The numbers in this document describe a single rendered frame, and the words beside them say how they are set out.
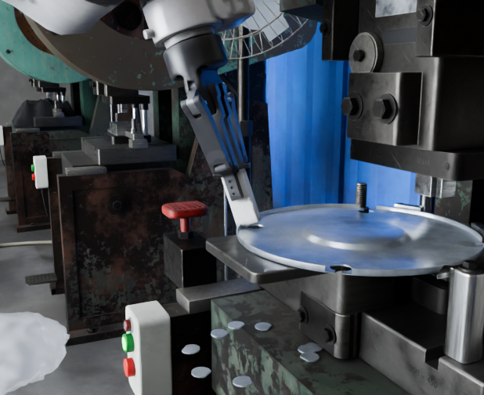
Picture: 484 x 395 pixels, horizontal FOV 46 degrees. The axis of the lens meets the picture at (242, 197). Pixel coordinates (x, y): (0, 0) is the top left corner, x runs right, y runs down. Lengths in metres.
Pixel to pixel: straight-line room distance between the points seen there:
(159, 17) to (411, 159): 0.34
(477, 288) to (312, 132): 2.59
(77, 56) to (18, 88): 5.29
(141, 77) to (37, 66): 1.74
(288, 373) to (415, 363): 0.14
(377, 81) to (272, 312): 0.35
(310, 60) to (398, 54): 2.41
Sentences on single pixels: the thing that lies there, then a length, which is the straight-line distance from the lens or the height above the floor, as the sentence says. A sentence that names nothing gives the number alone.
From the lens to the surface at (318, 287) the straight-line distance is 0.70.
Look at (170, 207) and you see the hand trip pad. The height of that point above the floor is 0.76.
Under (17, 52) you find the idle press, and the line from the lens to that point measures 3.59.
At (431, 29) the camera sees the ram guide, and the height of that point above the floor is 1.02.
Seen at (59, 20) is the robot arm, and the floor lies 1.03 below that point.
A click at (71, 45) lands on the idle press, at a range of 1.89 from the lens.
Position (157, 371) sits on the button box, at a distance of 0.89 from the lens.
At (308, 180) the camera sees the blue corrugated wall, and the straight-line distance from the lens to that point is 3.16.
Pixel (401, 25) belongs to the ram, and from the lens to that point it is 0.70.
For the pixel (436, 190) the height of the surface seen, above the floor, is 0.83.
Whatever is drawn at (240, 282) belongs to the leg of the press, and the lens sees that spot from 0.94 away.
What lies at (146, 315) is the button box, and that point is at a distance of 0.86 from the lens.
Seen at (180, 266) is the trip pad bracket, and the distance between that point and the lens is 0.91.
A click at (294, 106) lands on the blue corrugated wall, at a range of 3.27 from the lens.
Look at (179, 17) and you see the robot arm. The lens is 0.69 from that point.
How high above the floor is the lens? 0.97
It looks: 12 degrees down
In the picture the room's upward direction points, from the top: straight up
